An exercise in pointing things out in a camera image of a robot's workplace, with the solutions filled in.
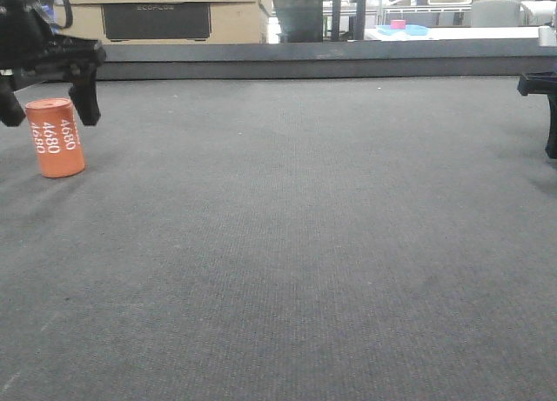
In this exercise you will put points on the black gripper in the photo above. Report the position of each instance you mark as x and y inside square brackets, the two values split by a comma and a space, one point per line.
[30, 43]

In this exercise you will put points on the black gripper edge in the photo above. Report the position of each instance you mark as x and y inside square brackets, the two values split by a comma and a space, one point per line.
[543, 83]

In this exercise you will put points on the orange cylindrical capacitor 4680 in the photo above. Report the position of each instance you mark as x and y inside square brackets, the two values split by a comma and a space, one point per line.
[55, 137]

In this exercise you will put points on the dark green bin background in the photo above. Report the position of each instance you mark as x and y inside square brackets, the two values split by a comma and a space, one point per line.
[300, 21]

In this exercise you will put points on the large cardboard box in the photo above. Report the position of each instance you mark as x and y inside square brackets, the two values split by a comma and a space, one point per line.
[171, 21]

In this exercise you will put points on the black raised table ledge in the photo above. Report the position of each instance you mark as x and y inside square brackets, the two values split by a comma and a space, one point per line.
[361, 59]

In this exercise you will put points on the white background table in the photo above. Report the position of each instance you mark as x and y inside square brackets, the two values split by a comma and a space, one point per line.
[461, 33]

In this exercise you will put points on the pink cylinder on tray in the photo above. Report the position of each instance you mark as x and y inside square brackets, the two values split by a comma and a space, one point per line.
[398, 24]

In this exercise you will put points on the light blue tray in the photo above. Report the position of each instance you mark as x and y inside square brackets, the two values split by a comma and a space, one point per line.
[412, 30]

